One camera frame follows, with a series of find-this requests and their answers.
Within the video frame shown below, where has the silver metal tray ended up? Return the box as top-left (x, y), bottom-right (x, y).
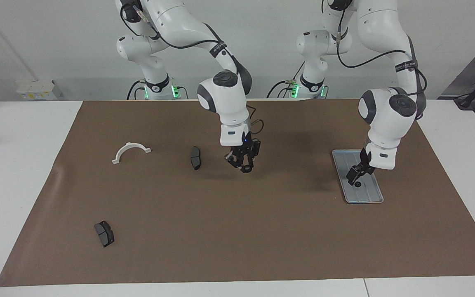
top-left (332, 149), bottom-right (385, 204)

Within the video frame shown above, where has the black base power cable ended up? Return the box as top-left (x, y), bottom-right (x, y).
top-left (266, 62), bottom-right (306, 99)
top-left (127, 80), bottom-right (145, 100)

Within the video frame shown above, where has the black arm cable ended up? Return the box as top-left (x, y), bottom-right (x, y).
top-left (120, 0), bottom-right (265, 134)
top-left (322, 0), bottom-right (428, 120)

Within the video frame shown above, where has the white cardboard box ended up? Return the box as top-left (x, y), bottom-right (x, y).
top-left (16, 80), bottom-right (63, 101)

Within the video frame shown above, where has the long dark brake pad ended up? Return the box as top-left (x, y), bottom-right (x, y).
top-left (190, 146), bottom-right (202, 171)

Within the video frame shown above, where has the short dark brake pad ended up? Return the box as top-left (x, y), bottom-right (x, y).
top-left (94, 221), bottom-right (115, 248)

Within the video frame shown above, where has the brown paper mat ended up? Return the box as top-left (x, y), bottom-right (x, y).
top-left (0, 98), bottom-right (475, 287)

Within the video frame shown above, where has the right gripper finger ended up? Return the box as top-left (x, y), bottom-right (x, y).
top-left (242, 151), bottom-right (259, 174)
top-left (226, 151), bottom-right (246, 170)

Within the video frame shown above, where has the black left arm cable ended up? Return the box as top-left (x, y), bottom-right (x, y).
top-left (322, 0), bottom-right (428, 120)

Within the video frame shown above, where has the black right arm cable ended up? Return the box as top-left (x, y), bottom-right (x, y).
top-left (120, 0), bottom-right (265, 134)

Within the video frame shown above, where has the white semicircular plastic clamp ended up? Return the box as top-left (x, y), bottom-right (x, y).
top-left (112, 142), bottom-right (152, 165)

